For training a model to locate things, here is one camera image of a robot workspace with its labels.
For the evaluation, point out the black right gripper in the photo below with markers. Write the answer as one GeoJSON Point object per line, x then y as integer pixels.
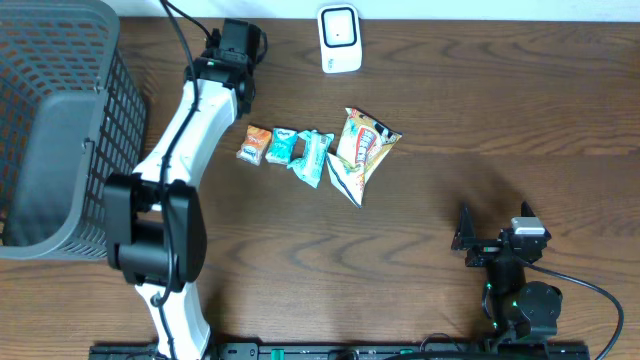
{"type": "Point", "coordinates": [465, 239]}

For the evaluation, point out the orange candy packet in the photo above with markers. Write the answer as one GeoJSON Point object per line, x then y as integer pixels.
{"type": "Point", "coordinates": [255, 143]}

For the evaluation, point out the teal candy packet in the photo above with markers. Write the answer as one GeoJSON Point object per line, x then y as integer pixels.
{"type": "Point", "coordinates": [282, 146]}

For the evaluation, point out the light green snack packet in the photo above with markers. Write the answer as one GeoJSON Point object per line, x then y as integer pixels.
{"type": "Point", "coordinates": [309, 166]}

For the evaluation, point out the large yellow snack bag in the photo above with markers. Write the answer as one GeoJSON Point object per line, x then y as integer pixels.
{"type": "Point", "coordinates": [363, 145]}

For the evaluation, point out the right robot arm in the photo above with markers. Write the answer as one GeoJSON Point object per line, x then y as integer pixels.
{"type": "Point", "coordinates": [522, 312]}

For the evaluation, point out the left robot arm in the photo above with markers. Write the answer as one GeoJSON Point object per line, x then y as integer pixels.
{"type": "Point", "coordinates": [156, 236]}

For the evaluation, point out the white barcode scanner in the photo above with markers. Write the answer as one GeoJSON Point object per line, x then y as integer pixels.
{"type": "Point", "coordinates": [340, 38]}

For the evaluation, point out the dark grey plastic basket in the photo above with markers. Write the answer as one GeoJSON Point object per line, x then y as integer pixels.
{"type": "Point", "coordinates": [71, 115]}

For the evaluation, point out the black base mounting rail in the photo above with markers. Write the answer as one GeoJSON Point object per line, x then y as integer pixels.
{"type": "Point", "coordinates": [253, 351]}

